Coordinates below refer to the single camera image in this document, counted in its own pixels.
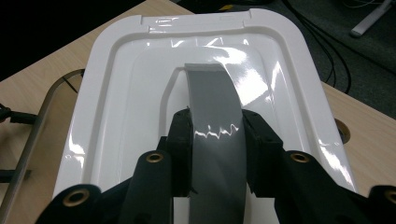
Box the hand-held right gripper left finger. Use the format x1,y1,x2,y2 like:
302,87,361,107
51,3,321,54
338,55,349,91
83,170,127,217
157,106,195,200

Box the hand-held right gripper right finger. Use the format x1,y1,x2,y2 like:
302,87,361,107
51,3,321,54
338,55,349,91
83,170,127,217
241,108,286,200

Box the white lid with grey handle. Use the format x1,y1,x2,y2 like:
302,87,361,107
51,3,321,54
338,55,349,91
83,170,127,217
52,7,359,224

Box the transparent brown storage bin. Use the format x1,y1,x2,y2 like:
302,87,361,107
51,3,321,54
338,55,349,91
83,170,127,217
0,68,86,224

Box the black floor cable bundle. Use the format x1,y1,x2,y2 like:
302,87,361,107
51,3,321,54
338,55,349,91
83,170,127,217
281,0,353,95

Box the long black floor cable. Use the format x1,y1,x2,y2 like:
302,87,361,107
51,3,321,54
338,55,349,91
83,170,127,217
306,26,396,77

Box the white metal stand frame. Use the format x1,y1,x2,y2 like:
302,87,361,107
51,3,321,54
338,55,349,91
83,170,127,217
348,0,394,39

